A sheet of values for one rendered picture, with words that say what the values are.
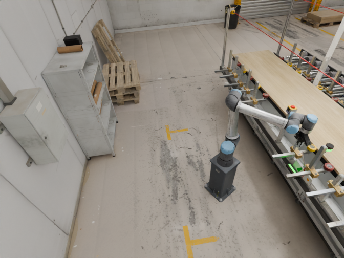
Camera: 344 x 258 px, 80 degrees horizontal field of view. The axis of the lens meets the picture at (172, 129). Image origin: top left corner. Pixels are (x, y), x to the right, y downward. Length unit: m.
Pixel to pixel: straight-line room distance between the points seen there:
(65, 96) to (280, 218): 3.02
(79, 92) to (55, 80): 0.29
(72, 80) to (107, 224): 1.81
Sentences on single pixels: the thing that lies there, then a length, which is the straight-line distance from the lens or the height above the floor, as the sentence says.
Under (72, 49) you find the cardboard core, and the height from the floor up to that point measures 1.60.
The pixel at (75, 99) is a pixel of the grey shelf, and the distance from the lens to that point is 2.85.
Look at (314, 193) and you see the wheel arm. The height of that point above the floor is 0.96.
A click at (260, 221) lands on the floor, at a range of 2.91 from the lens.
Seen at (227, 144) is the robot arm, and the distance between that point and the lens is 2.34.
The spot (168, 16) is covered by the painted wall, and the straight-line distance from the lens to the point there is 8.96.
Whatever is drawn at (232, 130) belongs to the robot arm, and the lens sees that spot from 2.33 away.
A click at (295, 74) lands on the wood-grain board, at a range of 3.82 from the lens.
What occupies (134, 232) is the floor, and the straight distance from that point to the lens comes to 2.80.
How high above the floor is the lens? 2.56
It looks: 43 degrees down
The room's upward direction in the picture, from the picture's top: 5 degrees counter-clockwise
